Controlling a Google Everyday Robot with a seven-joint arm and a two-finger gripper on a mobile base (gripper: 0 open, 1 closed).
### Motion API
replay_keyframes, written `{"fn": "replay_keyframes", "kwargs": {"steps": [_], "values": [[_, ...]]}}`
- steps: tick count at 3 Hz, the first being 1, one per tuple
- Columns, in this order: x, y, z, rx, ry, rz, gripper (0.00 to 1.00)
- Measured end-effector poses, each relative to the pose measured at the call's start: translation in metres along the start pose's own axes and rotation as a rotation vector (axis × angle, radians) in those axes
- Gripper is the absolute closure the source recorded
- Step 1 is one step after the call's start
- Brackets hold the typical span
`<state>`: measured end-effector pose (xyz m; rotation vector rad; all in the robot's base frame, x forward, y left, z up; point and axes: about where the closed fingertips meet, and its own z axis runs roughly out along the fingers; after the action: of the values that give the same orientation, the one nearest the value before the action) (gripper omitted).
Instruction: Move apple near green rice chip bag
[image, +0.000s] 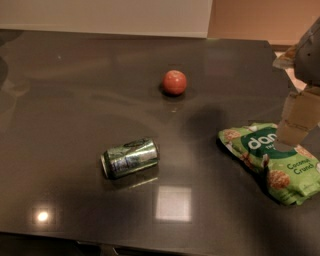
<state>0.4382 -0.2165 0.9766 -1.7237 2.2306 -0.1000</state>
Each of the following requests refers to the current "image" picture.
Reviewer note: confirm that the red apple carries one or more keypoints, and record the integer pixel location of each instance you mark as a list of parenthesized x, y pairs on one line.
[(174, 82)]

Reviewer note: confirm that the green rice chip bag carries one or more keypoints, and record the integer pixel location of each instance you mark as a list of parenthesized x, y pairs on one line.
[(291, 177)]

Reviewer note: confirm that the green soda can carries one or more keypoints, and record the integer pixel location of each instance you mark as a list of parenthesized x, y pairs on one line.
[(129, 158)]

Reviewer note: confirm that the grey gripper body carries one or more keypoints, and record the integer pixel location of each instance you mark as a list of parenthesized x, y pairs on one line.
[(309, 59)]

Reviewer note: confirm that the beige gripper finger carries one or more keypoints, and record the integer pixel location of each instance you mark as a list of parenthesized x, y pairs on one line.
[(301, 114)]

